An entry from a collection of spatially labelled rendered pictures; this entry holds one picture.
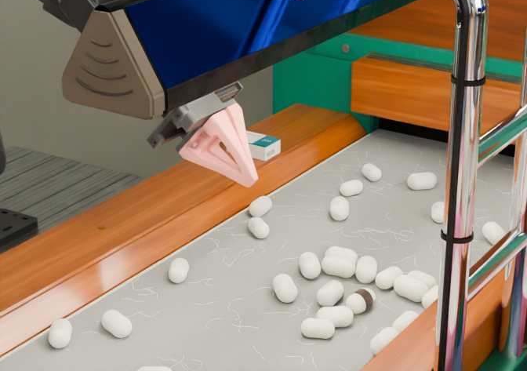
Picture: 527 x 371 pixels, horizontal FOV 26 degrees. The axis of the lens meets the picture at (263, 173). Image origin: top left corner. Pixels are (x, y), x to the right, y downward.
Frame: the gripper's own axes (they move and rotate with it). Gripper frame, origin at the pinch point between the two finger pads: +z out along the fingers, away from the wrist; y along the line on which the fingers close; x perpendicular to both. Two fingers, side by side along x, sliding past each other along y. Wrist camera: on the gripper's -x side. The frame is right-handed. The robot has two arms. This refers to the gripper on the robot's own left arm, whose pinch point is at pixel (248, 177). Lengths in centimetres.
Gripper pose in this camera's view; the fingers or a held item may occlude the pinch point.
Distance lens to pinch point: 114.8
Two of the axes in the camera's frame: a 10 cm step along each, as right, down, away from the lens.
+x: -5.5, 5.6, 6.2
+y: 5.5, -3.1, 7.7
